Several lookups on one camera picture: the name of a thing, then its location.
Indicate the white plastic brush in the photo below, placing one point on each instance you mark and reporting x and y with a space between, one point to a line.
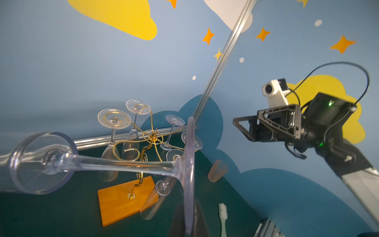
223 217

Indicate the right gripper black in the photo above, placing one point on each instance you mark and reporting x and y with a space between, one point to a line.
279 124

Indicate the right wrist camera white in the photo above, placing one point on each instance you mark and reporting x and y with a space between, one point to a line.
275 92

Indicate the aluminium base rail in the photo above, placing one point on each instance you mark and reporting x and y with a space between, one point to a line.
268 229

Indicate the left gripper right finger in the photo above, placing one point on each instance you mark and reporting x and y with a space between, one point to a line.
200 228

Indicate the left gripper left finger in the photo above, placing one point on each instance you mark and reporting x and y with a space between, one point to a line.
177 228

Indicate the translucent brown plastic cup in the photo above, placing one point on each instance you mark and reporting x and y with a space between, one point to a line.
217 171

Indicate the gold wire glass rack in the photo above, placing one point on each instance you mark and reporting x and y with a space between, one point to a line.
124 200

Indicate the right aluminium frame post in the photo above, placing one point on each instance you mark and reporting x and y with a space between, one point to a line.
232 40

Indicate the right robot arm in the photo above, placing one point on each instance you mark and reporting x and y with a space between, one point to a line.
318 127

